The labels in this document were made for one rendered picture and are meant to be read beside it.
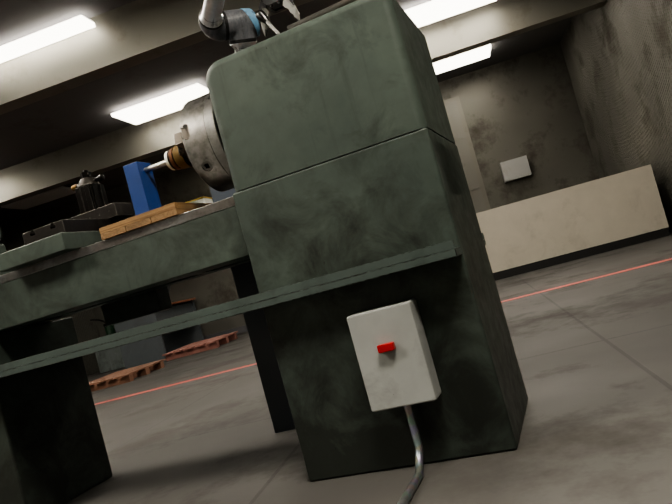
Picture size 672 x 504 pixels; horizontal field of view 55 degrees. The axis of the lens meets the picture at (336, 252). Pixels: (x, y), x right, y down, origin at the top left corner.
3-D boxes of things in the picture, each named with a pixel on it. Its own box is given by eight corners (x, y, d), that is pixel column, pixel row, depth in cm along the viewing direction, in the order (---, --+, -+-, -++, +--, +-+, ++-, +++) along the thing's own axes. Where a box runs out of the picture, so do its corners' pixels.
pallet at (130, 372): (125, 383, 738) (123, 375, 738) (69, 398, 753) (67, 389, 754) (170, 364, 847) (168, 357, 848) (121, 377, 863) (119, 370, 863)
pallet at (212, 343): (194, 349, 1070) (192, 342, 1071) (242, 336, 1057) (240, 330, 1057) (160, 363, 943) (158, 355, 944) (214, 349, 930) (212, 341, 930)
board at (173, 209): (233, 214, 234) (231, 203, 234) (177, 214, 200) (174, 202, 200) (166, 236, 244) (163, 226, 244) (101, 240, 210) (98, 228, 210)
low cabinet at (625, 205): (672, 234, 725) (651, 163, 728) (478, 285, 768) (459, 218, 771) (632, 235, 900) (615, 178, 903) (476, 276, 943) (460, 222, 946)
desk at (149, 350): (207, 342, 1190) (195, 297, 1193) (168, 357, 1033) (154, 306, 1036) (167, 352, 1206) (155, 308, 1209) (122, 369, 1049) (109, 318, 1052)
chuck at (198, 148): (265, 181, 228) (238, 94, 226) (223, 186, 198) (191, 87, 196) (244, 188, 231) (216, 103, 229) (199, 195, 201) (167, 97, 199)
